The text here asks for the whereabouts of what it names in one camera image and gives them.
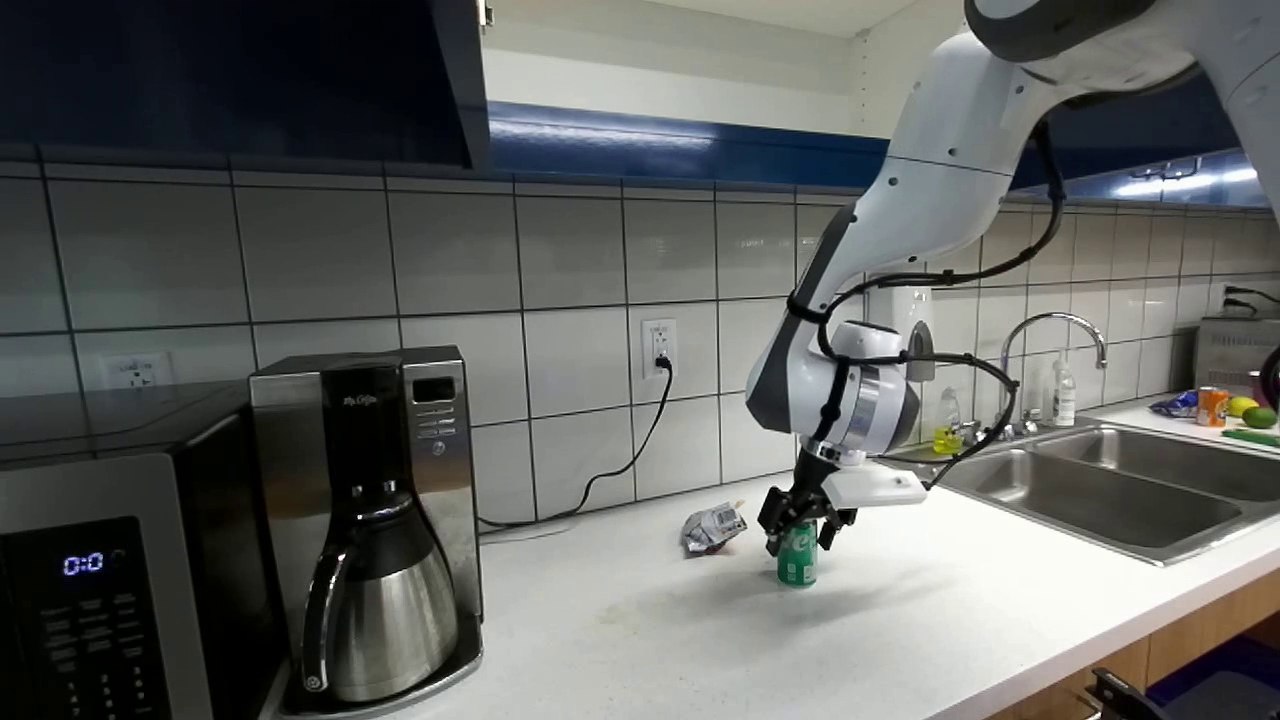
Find black handle object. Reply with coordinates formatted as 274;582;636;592
1078;664;1164;720

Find black power cord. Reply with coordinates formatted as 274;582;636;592
476;351;674;538

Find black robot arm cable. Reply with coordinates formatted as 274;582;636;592
785;118;1071;490

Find white wall outlet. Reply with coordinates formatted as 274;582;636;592
636;317;680;383
100;350;177;393

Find wooden base cabinet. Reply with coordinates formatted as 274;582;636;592
985;571;1280;720

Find stainless steel sink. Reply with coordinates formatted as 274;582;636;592
876;415;1280;571

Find blue cabinet door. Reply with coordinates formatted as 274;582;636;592
1012;72;1271;213
0;0;492;172

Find blue bin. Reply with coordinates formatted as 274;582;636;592
1146;633;1280;720

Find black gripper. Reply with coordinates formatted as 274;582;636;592
754;449;857;556

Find black steel coffee maker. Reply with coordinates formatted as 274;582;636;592
248;344;489;716

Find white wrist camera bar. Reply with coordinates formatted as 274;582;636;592
815;454;930;511

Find crumpled snack wrapper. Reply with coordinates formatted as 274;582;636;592
674;501;752;561

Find small clear bottle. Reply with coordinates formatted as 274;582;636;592
1047;356;1078;431

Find grey metal appliance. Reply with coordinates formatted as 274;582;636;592
1193;281;1280;401

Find chrome gooseneck faucet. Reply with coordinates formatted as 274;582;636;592
997;310;1113;441

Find steel coffee carafe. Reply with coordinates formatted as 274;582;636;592
293;484;462;710

